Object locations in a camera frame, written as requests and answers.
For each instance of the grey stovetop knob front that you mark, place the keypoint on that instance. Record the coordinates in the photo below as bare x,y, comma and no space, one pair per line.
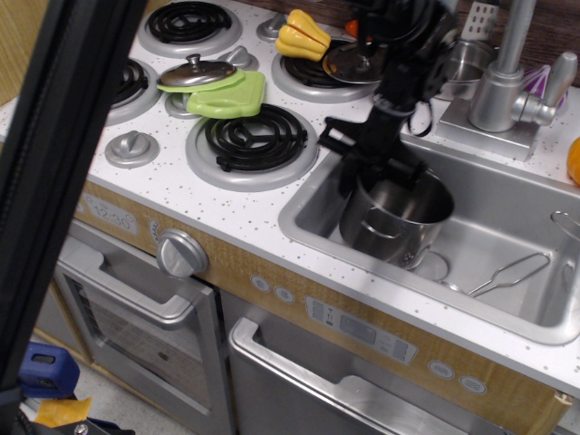
132,150

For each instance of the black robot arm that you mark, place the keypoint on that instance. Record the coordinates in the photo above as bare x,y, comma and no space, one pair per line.
419,37

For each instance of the small steel saucepan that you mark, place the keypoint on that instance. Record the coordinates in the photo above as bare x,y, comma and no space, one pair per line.
469,60

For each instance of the grey stovetop knob middle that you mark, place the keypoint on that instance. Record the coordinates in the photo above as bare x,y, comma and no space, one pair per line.
241,58

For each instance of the dishwasher control panel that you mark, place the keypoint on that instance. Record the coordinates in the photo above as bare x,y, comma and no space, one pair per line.
349,325

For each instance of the orange toy fruit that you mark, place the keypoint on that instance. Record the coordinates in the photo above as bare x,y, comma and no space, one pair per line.
573,161

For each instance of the back left stove burner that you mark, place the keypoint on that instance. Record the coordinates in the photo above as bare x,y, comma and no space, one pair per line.
179,29

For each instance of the metal wire handle right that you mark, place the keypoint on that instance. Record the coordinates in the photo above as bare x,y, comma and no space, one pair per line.
566,223

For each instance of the flat steel pot lid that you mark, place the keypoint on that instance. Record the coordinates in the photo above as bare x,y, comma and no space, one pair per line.
356,64

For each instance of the white slotted spatula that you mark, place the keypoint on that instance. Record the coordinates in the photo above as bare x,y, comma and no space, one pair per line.
481,21

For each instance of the front left stove burner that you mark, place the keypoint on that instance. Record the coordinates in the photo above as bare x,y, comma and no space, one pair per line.
136,93

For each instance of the front right stove burner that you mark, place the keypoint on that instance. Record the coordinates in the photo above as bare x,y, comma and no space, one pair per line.
252,154

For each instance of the yellow cloth on floor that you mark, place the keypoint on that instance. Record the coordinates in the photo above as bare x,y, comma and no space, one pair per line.
53,413

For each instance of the grey stovetop knob back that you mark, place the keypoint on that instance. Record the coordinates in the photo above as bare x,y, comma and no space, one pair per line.
268,31

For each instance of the small domed steel lid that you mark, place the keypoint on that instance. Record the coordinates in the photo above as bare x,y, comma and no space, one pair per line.
196,71

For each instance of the blue clamp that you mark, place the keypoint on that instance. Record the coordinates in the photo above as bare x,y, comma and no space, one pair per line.
48,372

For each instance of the orange toy carrot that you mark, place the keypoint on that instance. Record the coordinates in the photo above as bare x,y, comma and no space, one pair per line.
352,28

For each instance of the metal utensil in sink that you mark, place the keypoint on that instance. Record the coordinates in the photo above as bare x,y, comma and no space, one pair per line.
506,276

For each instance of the purple toy vegetable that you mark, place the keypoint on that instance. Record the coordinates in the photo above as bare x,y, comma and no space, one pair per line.
535,81

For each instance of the stainless steel pot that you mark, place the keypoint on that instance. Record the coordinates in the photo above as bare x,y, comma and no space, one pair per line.
394,223

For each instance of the grey sink basin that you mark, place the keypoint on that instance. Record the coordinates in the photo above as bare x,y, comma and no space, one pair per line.
500,215

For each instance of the digital clock panel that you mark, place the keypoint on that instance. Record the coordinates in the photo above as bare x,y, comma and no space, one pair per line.
110,213

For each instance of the black camera frame bar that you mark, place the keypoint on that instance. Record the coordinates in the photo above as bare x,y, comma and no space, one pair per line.
67,93

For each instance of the green toy cutting board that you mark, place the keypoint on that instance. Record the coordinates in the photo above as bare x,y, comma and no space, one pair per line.
239,95

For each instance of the stove burner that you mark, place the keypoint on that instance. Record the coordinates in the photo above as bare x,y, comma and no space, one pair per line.
252,154
307,81
136,93
179,29

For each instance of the yellow toy bell pepper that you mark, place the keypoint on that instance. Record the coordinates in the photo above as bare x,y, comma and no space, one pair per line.
301,37

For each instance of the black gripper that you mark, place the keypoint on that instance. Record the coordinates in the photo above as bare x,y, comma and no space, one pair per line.
373,150

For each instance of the silver oven dial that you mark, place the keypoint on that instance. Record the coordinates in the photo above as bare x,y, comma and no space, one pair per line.
180,255

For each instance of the grey stovetop knob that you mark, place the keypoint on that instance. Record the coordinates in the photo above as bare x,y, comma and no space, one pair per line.
132,150
268,31
241,58

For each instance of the silver oven door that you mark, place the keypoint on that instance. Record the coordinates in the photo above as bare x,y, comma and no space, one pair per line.
157,334

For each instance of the silver faucet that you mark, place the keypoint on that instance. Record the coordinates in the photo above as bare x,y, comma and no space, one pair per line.
501,117

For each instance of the back right stove burner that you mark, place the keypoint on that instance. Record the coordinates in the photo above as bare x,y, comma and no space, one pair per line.
307,81

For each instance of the silver dishwasher door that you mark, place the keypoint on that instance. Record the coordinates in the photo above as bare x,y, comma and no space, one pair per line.
277,395

